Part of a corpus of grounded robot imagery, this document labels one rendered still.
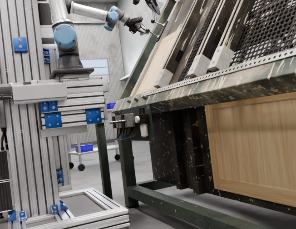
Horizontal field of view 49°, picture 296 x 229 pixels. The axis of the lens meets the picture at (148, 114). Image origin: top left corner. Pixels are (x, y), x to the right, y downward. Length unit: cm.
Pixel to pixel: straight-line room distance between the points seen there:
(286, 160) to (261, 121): 22
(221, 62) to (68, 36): 80
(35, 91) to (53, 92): 9
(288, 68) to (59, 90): 110
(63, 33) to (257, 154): 117
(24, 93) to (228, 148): 112
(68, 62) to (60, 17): 25
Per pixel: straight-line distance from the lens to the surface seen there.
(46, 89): 175
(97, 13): 256
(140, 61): 290
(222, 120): 189
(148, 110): 212
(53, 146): 205
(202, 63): 179
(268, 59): 134
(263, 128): 167
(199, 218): 186
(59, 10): 187
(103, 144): 267
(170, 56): 218
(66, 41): 181
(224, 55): 164
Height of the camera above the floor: 71
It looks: 1 degrees up
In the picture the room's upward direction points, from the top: 7 degrees counter-clockwise
